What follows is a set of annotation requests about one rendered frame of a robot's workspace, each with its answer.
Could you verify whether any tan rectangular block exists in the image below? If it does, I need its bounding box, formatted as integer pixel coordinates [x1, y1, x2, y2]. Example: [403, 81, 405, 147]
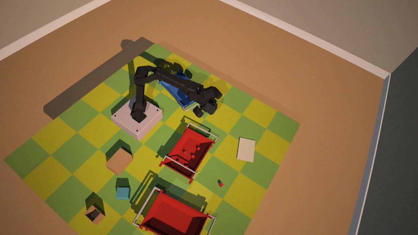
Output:
[105, 148, 133, 176]

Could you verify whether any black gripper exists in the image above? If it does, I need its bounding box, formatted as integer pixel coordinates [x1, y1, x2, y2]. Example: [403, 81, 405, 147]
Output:
[193, 89, 222, 118]

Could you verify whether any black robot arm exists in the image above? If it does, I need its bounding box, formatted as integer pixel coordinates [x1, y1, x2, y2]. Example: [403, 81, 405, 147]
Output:
[130, 66, 218, 123]

